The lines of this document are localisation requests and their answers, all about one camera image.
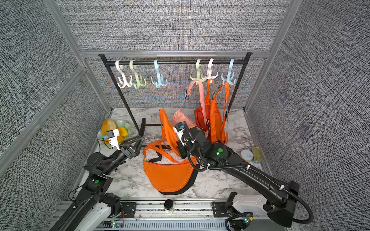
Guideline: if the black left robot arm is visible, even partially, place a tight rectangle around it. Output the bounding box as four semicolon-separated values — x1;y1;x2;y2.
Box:
50;136;144;231

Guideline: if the blue hook far right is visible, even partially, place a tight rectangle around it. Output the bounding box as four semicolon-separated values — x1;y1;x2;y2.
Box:
221;59;236;85

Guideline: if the round bread bun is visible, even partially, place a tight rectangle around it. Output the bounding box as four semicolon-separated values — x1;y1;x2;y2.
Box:
101;118;117;136

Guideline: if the yellow mango piece small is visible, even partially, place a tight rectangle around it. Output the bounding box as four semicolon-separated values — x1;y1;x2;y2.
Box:
118;127;129;137

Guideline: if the bright orange waist bag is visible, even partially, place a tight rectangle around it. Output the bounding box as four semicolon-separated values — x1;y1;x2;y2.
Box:
210;83;229;144

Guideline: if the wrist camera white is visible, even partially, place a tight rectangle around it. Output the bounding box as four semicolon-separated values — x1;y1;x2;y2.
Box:
104;129;120;150
173;122;186;146

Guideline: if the blue hook middle left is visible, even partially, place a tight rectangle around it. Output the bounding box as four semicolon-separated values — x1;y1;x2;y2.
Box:
151;60;168;89

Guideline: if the black metal clothes rack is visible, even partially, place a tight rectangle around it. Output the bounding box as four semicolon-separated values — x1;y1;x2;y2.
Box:
98;52;253;138

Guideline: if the blue hook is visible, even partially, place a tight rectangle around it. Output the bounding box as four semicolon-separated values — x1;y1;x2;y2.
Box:
221;59;236;85
151;60;168;89

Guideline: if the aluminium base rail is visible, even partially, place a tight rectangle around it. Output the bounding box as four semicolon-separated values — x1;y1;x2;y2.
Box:
47;198;290;231

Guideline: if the black round knob on rail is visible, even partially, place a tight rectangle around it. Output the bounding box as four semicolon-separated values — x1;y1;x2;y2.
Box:
163;199;174;213

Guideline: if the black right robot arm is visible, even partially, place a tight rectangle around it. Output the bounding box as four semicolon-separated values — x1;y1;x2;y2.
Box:
173;123;314;228

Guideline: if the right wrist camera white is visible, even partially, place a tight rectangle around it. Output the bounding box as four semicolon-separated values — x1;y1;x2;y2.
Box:
173;122;186;146

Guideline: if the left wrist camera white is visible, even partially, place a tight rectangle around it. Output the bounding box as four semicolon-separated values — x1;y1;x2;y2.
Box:
104;129;120;150

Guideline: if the pink waist bag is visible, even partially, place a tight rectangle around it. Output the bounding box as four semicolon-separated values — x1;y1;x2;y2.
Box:
171;80;208;128

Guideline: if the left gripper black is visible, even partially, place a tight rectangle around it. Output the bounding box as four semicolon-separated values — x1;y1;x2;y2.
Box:
103;136;145;177

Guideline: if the white hook far left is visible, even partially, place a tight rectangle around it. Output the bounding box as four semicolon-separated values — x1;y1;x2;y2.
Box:
115;60;133;89

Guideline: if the orange bag bottom pile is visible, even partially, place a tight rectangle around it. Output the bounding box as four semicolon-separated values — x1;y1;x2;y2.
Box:
143;145;198;195

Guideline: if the white hook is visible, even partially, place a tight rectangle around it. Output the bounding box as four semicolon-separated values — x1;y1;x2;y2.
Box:
115;60;133;89
204;58;218;81

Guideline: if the yellow tin can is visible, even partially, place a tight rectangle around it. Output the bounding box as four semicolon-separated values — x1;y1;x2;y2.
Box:
240;149;254;162

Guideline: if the green hook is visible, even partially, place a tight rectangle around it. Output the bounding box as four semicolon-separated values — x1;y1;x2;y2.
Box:
190;59;206;82
129;60;146;89

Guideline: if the green hook middle right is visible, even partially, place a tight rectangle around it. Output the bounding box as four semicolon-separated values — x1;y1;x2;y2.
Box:
190;59;206;82

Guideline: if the dark orange waist bag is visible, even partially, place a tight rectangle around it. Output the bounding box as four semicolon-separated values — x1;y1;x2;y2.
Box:
194;80;216;141

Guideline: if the green glass fruit plate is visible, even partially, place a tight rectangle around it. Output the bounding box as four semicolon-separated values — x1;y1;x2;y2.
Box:
97;119;131;148

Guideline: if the black waist bag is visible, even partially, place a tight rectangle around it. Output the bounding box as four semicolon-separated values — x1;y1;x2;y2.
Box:
155;157;199;195

